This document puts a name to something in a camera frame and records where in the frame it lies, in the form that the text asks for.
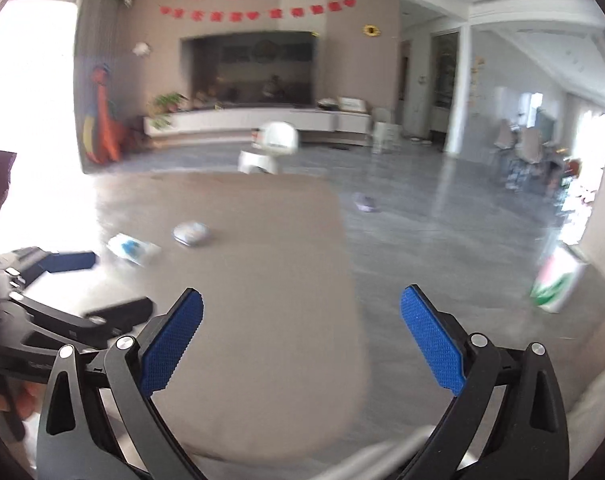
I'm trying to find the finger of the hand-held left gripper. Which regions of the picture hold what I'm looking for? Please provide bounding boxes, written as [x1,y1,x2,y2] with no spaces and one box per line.
[7,296,154,348]
[0,246,99,287]

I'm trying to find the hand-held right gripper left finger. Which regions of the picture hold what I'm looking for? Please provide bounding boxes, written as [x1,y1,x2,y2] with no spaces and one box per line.
[35,287,204,480]

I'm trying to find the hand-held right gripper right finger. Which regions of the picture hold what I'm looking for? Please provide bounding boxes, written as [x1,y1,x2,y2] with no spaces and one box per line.
[400,284,569,480]

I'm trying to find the person's left hand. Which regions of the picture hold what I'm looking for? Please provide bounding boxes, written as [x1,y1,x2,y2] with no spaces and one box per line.
[0,379,37,423]

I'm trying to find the white blue plastic packet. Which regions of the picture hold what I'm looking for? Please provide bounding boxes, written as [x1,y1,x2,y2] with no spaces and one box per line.
[106,232,163,267]

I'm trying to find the crumpled grey white wrapper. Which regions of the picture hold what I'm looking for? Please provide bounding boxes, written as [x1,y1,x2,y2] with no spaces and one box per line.
[173,220,214,247]

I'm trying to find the white tulip print bin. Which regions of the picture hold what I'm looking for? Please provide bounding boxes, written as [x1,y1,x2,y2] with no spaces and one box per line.
[529,245,589,314]

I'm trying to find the orange dinosaur toy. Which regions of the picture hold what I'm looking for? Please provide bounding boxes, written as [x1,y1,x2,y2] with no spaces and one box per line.
[81,62,129,164]

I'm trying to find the green potted plant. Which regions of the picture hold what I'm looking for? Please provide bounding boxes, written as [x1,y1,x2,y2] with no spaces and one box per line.
[149,91,189,129]

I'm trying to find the grey curtain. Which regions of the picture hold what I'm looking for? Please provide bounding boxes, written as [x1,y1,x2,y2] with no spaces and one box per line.
[74,0,122,173]

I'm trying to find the white low television cabinet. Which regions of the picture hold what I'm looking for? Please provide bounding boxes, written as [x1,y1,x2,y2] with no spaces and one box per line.
[142,104,374,149]

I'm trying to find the large flat television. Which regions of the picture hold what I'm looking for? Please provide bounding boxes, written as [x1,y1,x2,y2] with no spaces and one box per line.
[182,32,317,109]

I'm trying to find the red paper banner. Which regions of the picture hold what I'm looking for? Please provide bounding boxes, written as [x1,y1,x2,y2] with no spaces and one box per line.
[160,0,359,22]

